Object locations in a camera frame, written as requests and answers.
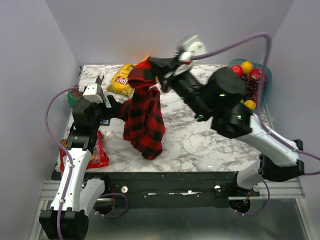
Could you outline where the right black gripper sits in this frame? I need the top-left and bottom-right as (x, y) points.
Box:
(147, 56), (211, 121)

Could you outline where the red black plaid shirt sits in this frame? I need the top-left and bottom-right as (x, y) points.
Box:
(118, 60), (166, 160)

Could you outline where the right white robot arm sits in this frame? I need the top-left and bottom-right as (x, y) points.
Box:
(148, 57), (305, 196)

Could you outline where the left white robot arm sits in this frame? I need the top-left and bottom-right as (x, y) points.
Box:
(39, 95), (121, 240)

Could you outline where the small black brooch card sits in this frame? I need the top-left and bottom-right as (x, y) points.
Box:
(100, 119), (111, 126)

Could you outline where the orange snack bag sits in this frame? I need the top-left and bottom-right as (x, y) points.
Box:
(140, 55), (151, 63)

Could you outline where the green bowl with brown paper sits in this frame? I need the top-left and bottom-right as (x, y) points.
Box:
(66, 89), (84, 109)

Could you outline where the yellow Lays chips bag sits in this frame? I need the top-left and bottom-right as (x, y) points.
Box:
(106, 63), (136, 96)

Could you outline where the red candy snack bag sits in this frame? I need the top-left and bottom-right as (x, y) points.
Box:
(59, 130), (109, 175)

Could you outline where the red apple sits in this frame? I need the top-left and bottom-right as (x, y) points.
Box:
(230, 64), (244, 78)

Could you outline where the orange fruit top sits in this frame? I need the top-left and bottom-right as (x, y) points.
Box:
(241, 61), (253, 75)

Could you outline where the orange fruit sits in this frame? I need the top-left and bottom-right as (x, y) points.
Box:
(244, 99), (257, 110)
(241, 61), (253, 75)

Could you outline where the purple grape bunch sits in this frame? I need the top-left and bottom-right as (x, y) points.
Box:
(241, 74), (260, 103)

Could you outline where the red dragon fruit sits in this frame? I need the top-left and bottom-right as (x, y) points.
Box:
(249, 68), (267, 82)

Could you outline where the orange fruit bottom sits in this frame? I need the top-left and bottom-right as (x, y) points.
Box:
(244, 99), (257, 110)

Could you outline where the teal plastic fruit container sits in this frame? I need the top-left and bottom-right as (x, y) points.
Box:
(228, 58), (272, 112)

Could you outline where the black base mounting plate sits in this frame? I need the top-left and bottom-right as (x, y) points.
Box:
(84, 171), (259, 209)

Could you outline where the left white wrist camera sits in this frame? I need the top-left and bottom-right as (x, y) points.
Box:
(82, 83), (104, 103)

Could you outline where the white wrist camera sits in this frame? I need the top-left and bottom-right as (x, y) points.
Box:
(82, 83), (104, 103)
(177, 34), (207, 63)

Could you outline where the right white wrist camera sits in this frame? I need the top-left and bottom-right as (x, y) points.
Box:
(177, 34), (207, 63)

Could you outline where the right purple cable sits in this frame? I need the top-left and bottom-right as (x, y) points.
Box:
(190, 31), (320, 176)

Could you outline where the purple cable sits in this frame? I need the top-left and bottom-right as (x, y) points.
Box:
(190, 31), (320, 176)
(44, 86), (81, 240)

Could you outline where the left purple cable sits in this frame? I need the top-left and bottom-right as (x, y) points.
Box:
(44, 86), (81, 240)

